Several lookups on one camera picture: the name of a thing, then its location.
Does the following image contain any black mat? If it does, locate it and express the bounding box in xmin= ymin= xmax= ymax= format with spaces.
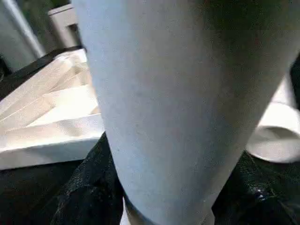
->
xmin=0 ymin=44 xmax=300 ymax=225

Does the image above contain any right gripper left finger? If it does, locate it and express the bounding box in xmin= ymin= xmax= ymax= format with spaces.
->
xmin=50 ymin=131 xmax=125 ymax=225

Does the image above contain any white cabinet with glass doors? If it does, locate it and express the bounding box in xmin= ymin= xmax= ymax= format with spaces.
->
xmin=47 ymin=3 xmax=83 ymax=50

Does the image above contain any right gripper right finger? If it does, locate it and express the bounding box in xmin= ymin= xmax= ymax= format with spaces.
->
xmin=211 ymin=151 xmax=300 ymax=225

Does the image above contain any white plastic table top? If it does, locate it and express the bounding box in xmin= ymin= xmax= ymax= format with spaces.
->
xmin=0 ymin=48 xmax=105 ymax=171

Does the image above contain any grey curtain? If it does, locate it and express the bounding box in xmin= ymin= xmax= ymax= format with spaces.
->
xmin=0 ymin=0 xmax=47 ymax=71

